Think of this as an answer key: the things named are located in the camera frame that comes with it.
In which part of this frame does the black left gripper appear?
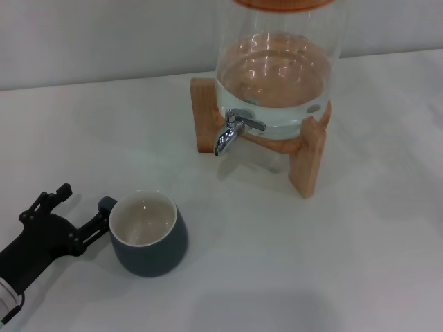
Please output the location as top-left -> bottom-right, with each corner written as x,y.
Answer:
0,183 -> 119,295

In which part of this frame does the dark grey ceramic cup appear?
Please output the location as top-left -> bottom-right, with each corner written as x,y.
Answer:
98,188 -> 190,277

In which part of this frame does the chrome faucet tap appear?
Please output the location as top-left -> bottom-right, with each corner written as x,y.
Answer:
213,108 -> 267,157

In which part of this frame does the wooden dispenser stand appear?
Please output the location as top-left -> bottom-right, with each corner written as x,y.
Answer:
189,76 -> 333,200

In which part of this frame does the glass water dispenser jar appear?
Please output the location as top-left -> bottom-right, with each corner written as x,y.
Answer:
213,6 -> 347,140

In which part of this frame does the wooden dispenser lid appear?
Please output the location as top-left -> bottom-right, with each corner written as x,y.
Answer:
232,0 -> 336,15

